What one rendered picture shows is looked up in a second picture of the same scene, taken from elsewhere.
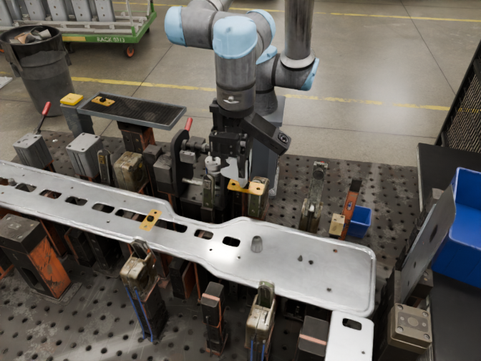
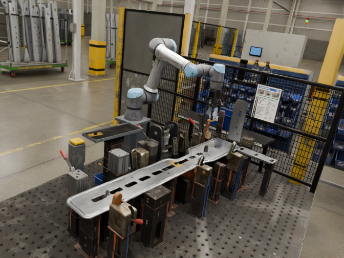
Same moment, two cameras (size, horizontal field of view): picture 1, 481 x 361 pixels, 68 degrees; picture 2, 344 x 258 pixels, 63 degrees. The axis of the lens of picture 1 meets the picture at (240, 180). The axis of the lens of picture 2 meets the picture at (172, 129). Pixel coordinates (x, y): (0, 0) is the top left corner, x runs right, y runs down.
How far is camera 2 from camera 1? 1.82 m
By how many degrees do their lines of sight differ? 62
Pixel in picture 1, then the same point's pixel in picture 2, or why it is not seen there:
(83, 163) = (126, 163)
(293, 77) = (153, 97)
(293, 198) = not seen: hidden behind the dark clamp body
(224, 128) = (215, 97)
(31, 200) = (131, 190)
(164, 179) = (155, 152)
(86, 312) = (177, 233)
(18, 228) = (160, 190)
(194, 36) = (200, 72)
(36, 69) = not seen: outside the picture
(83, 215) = (158, 177)
